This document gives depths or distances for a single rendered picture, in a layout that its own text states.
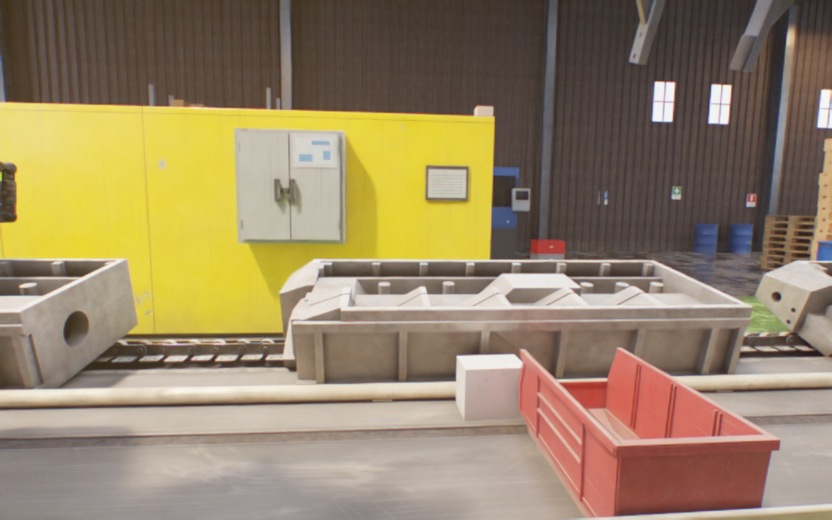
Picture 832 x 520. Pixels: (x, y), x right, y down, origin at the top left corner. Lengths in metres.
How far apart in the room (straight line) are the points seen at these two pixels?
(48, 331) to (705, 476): 1.16
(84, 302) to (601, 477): 1.11
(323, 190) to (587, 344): 2.30
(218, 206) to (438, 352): 2.67
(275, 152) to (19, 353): 2.22
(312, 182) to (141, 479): 2.44
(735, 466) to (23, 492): 0.91
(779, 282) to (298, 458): 1.46
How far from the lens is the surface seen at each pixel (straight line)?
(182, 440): 0.89
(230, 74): 13.49
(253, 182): 3.10
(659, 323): 1.06
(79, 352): 1.25
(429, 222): 3.22
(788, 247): 11.62
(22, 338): 1.13
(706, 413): 0.71
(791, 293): 1.69
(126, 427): 0.97
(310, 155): 3.03
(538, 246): 9.30
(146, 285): 3.66
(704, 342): 1.17
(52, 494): 0.83
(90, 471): 0.86
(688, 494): 0.61
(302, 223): 3.03
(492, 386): 0.85
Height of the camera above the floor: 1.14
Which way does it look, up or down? 7 degrees down
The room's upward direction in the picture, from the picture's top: 1 degrees clockwise
